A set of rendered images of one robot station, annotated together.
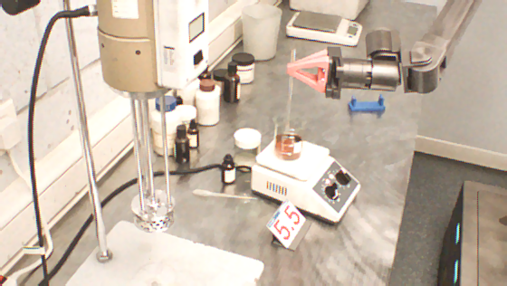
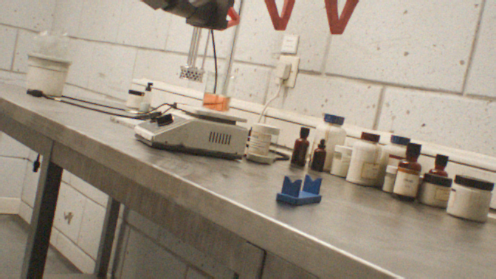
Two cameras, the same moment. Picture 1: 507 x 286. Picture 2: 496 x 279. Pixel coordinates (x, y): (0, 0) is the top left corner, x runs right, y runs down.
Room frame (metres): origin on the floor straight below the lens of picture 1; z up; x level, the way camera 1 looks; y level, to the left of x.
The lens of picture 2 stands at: (1.76, -1.12, 0.89)
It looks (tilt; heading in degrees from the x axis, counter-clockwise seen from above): 4 degrees down; 126
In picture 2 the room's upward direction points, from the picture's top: 12 degrees clockwise
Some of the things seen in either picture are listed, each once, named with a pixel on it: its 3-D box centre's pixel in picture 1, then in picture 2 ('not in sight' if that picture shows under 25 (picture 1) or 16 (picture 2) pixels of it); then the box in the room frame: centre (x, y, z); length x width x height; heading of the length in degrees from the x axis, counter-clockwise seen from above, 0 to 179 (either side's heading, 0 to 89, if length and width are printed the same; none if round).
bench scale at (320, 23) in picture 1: (325, 27); not in sight; (1.82, -0.22, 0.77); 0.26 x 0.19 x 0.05; 76
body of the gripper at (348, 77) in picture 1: (349, 72); (200, 7); (0.89, -0.16, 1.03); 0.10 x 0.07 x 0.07; 178
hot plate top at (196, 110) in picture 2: (292, 156); (211, 113); (0.89, -0.07, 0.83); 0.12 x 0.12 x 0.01; 62
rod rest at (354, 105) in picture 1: (367, 101); (301, 188); (1.27, -0.29, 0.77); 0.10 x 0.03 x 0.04; 100
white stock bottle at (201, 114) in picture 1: (207, 101); (365, 158); (1.15, 0.14, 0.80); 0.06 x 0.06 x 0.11
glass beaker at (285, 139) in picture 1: (287, 138); (219, 93); (0.89, -0.06, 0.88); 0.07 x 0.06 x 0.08; 78
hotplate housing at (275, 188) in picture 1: (301, 176); (195, 131); (0.88, -0.10, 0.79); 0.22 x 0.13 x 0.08; 62
